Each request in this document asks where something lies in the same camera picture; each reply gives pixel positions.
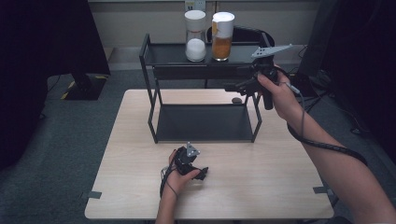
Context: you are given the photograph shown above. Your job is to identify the black office chair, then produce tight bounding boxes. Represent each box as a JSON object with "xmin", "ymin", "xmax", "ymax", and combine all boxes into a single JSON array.
[{"xmin": 205, "ymin": 25, "xmax": 276, "ymax": 50}]

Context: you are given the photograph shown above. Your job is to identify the orange powder jar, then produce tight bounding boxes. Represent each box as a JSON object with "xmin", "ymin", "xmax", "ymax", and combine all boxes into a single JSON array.
[{"xmin": 211, "ymin": 11, "xmax": 235, "ymax": 63}]

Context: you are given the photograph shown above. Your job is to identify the grey upright panel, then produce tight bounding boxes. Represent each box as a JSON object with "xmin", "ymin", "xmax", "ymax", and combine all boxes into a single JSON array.
[{"xmin": 297, "ymin": 0, "xmax": 342, "ymax": 77}]

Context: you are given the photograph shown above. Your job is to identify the black metal shelf rack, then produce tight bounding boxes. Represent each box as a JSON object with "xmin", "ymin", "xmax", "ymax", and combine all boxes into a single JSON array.
[{"xmin": 138, "ymin": 32, "xmax": 276, "ymax": 145}]

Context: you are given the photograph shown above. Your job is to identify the white powder jar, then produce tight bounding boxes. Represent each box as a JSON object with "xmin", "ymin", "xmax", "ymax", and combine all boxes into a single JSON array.
[{"xmin": 184, "ymin": 9, "xmax": 207, "ymax": 63}]

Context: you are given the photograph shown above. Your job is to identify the black floor cables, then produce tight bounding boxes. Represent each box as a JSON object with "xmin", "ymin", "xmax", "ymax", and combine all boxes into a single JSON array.
[{"xmin": 303, "ymin": 90, "xmax": 332, "ymax": 115}]

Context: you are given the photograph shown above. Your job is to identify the dark curtain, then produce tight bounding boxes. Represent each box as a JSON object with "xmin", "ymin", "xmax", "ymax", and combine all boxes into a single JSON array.
[
  {"xmin": 320, "ymin": 0, "xmax": 396, "ymax": 162},
  {"xmin": 0, "ymin": 0, "xmax": 111, "ymax": 172}
]

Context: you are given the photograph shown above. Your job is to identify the white wall socket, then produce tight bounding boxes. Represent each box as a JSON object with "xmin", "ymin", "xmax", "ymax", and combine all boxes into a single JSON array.
[{"xmin": 184, "ymin": 0, "xmax": 206, "ymax": 12}]

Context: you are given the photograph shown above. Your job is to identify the right hand-held gripper cable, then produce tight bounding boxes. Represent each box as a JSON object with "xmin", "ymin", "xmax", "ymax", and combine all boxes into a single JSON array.
[{"xmin": 281, "ymin": 71, "xmax": 369, "ymax": 166}]

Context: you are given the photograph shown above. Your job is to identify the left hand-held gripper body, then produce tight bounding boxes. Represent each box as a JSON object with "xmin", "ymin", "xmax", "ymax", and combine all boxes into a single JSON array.
[{"xmin": 174, "ymin": 142, "xmax": 201, "ymax": 175}]

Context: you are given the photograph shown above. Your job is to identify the left hand-held gripper cable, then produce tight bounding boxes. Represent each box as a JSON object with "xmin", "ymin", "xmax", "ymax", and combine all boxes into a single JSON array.
[{"xmin": 159, "ymin": 166, "xmax": 179, "ymax": 199}]

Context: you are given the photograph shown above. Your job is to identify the person's right hand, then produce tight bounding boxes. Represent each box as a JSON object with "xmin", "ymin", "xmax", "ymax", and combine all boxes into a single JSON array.
[{"xmin": 257, "ymin": 65, "xmax": 304, "ymax": 122}]

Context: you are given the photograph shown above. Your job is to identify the person's left hand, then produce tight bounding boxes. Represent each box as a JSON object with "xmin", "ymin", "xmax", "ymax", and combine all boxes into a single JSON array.
[{"xmin": 162, "ymin": 149, "xmax": 202, "ymax": 195}]

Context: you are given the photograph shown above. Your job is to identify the grey tape piece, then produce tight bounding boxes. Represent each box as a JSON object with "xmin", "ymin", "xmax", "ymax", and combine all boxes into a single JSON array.
[
  {"xmin": 81, "ymin": 190, "xmax": 103, "ymax": 200},
  {"xmin": 312, "ymin": 185, "xmax": 334, "ymax": 197}
]

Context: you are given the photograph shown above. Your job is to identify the hand-held gripper cable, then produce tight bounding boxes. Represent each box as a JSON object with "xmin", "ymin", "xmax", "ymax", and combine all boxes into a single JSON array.
[
  {"xmin": 159, "ymin": 166, "xmax": 179, "ymax": 199},
  {"xmin": 281, "ymin": 71, "xmax": 369, "ymax": 166}
]

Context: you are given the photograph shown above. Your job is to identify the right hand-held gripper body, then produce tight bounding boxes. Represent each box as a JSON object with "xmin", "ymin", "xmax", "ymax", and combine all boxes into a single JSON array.
[{"xmin": 248, "ymin": 44, "xmax": 293, "ymax": 111}]

